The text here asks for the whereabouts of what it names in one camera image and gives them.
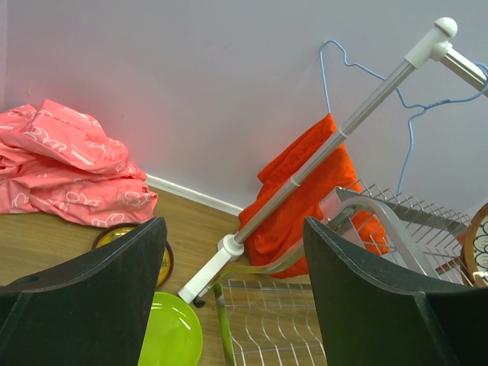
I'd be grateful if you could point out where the blue wire hanger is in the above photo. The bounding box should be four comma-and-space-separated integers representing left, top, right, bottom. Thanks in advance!
319, 40, 487, 194

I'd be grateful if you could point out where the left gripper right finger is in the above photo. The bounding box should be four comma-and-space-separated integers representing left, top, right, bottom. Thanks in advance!
303, 217, 487, 365

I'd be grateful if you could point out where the steel two-tier dish rack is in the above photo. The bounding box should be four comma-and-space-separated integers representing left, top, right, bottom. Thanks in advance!
213, 186, 487, 365

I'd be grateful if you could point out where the large floral brown-rim plate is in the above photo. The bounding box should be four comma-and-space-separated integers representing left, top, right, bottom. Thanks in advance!
461, 204, 487, 287

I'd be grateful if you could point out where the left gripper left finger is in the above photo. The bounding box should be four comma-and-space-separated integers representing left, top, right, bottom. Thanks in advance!
1, 217, 167, 365

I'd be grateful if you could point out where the white clothes rack frame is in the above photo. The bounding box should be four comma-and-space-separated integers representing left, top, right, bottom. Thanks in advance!
177, 17, 488, 302

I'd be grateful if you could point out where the lime green plate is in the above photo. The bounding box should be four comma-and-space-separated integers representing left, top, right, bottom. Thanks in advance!
138, 292, 204, 366

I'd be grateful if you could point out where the yellow patterned dark plate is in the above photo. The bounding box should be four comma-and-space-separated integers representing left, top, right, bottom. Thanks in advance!
91, 223, 175, 287

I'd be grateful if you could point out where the pink plastic bag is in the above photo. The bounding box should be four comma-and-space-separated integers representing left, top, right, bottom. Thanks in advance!
1, 99, 157, 228

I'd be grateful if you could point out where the orange cloth on hanger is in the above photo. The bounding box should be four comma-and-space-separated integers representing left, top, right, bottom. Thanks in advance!
238, 113, 390, 280

